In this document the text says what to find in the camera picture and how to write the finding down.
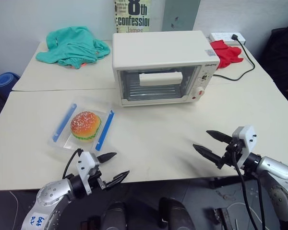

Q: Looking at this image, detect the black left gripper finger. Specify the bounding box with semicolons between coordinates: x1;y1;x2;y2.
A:
106;170;131;191
96;152;118;164

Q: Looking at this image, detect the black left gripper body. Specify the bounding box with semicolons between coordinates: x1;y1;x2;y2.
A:
87;167;109;192

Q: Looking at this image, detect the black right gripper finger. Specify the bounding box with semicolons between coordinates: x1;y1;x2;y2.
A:
206;130;233;145
192;143;223;168

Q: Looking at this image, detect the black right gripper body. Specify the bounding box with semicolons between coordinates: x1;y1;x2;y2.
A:
220;140;246;170

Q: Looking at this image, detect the white toaster oven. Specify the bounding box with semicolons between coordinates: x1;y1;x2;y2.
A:
112;30;221;108

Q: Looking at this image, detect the blue plastic clip strip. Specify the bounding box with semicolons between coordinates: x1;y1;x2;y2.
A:
52;103;78;142
95;110;115;151

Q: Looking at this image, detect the dark rounded shape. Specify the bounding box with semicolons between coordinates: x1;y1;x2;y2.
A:
158;196;195;230
105;201;128;230

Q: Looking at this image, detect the toy hamburger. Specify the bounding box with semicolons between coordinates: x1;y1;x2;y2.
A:
70;111;102;143

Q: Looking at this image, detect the clear plastic tray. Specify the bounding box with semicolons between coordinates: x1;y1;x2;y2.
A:
47;95;116;154

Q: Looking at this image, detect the white tape label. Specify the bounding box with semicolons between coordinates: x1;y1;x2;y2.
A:
27;211;49;230

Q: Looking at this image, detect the red cloth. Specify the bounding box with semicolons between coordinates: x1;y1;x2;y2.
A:
210;40;244;69

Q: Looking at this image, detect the person in dark clothing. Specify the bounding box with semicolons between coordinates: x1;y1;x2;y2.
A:
261;18;288;107

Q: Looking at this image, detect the white power strip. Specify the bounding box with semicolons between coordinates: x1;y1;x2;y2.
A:
208;32;247;46

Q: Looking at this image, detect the green cloth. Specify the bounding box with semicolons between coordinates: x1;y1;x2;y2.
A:
36;25;111;70

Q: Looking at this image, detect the blue rolled mat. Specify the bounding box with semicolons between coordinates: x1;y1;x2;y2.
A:
0;72;21;97

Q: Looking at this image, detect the grey-green panel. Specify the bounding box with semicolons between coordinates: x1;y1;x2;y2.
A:
161;0;201;32

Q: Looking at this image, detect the book with black lettering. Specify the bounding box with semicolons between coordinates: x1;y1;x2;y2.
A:
113;0;151;33

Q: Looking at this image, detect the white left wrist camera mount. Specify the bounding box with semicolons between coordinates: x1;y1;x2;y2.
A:
76;150;102;196

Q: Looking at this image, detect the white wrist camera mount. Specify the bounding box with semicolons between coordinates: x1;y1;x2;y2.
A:
76;150;102;196
231;124;257;170

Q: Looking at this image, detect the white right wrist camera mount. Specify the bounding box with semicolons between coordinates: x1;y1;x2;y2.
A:
231;124;257;170

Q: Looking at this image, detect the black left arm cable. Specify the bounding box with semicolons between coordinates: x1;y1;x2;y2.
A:
62;148;84;180

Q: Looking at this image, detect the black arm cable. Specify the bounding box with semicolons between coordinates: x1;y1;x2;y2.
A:
62;148;84;180
231;145;264;230

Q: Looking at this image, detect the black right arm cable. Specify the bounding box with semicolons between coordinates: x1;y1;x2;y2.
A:
231;145;264;230

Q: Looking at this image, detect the black power cable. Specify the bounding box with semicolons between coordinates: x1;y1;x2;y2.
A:
212;39;256;82

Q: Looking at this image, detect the white oven door handle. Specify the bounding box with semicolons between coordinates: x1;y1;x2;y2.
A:
139;71;183;87

